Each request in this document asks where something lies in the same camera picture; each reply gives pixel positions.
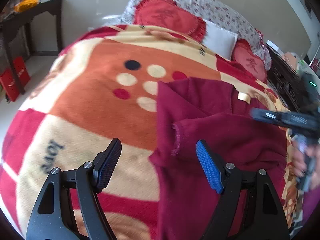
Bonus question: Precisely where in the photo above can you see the maroon knit shirt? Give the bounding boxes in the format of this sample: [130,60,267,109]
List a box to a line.
[150,77,287,239]

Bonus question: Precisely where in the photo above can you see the person's right hand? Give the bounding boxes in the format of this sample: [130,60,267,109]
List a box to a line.
[292,141,317,178]

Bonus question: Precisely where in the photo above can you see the dark carved wooden headboard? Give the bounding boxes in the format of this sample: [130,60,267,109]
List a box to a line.
[266,45,305,112]

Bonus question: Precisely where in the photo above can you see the red heart cushion right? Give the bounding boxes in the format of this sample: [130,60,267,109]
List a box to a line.
[232,39,267,83]

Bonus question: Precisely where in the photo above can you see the red heart cushion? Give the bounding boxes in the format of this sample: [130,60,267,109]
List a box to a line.
[133,0,206,42]
[232,39,267,83]

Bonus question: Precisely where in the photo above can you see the white pillow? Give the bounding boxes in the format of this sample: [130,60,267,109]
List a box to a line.
[202,20,238,60]

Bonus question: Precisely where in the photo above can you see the orange red cream fleece blanket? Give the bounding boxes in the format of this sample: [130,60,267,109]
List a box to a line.
[1,25,297,239]

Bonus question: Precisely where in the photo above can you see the red gift bag rear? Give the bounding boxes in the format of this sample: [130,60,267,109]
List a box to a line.
[13,56,30,87]

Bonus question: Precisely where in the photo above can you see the floral bed sheet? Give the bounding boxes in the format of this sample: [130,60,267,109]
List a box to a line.
[120,0,272,70]

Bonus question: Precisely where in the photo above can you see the red heart cushion left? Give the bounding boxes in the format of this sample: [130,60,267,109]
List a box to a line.
[133,0,206,42]

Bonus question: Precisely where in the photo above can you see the dark wooden console table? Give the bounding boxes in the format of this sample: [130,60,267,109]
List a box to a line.
[1,0,64,94]

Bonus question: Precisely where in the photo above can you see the orange plastic basket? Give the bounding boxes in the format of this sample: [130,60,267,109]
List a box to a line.
[14,0,40,13]

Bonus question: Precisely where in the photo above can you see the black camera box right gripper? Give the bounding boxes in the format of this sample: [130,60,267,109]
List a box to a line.
[300,72,319,116]

